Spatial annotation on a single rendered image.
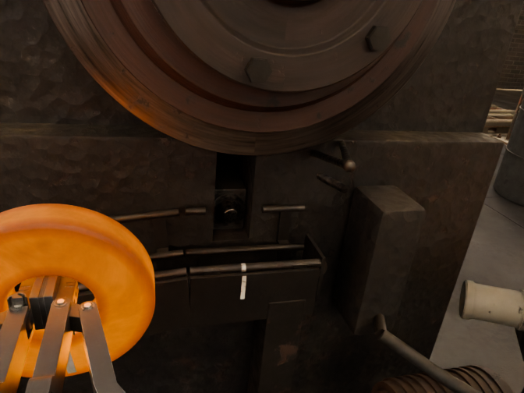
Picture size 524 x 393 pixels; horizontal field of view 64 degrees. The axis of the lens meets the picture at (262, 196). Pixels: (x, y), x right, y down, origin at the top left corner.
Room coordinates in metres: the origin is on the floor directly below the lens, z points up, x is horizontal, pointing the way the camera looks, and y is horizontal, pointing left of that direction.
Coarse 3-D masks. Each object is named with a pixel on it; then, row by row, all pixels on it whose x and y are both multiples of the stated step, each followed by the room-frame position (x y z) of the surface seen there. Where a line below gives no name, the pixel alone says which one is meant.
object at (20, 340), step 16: (16, 304) 0.22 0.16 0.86; (16, 320) 0.21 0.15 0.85; (0, 336) 0.19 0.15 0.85; (16, 336) 0.20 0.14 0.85; (0, 352) 0.18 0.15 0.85; (16, 352) 0.19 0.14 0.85; (0, 368) 0.17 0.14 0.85; (16, 368) 0.18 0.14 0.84; (0, 384) 0.16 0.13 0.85; (16, 384) 0.18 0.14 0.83
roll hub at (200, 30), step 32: (160, 0) 0.38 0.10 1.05; (192, 0) 0.39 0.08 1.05; (224, 0) 0.41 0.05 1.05; (256, 0) 0.42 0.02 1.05; (288, 0) 0.41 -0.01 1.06; (320, 0) 0.43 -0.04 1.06; (352, 0) 0.44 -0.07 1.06; (384, 0) 0.44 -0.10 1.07; (416, 0) 0.45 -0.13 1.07; (192, 32) 0.39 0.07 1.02; (224, 32) 0.40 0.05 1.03; (256, 32) 0.42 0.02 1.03; (288, 32) 0.43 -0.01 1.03; (320, 32) 0.43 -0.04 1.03; (352, 32) 0.44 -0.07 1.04; (224, 64) 0.40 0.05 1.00; (288, 64) 0.42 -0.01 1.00; (320, 64) 0.43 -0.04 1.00; (352, 64) 0.43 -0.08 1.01
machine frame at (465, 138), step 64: (0, 0) 0.56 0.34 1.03; (512, 0) 0.77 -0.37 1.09; (0, 64) 0.55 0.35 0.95; (64, 64) 0.57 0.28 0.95; (448, 64) 0.75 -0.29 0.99; (0, 128) 0.53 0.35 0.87; (64, 128) 0.55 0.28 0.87; (128, 128) 0.58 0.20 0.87; (384, 128) 0.72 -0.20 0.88; (448, 128) 0.76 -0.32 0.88; (0, 192) 0.50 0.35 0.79; (64, 192) 0.52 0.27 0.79; (128, 192) 0.54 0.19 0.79; (192, 192) 0.57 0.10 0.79; (256, 192) 0.60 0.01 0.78; (320, 192) 0.63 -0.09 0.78; (448, 192) 0.70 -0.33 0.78; (256, 256) 0.60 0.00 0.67; (448, 256) 0.71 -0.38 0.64; (320, 320) 0.64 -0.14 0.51; (64, 384) 0.51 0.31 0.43; (128, 384) 0.54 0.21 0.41; (192, 384) 0.57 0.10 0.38; (320, 384) 0.65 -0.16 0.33
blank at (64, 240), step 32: (0, 224) 0.25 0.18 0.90; (32, 224) 0.25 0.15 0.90; (64, 224) 0.25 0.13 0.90; (96, 224) 0.27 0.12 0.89; (0, 256) 0.24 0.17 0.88; (32, 256) 0.24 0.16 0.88; (64, 256) 0.25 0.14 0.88; (96, 256) 0.26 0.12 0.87; (128, 256) 0.26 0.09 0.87; (0, 288) 0.24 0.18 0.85; (96, 288) 0.26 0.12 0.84; (128, 288) 0.26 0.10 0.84; (128, 320) 0.27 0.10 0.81; (32, 352) 0.25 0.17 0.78
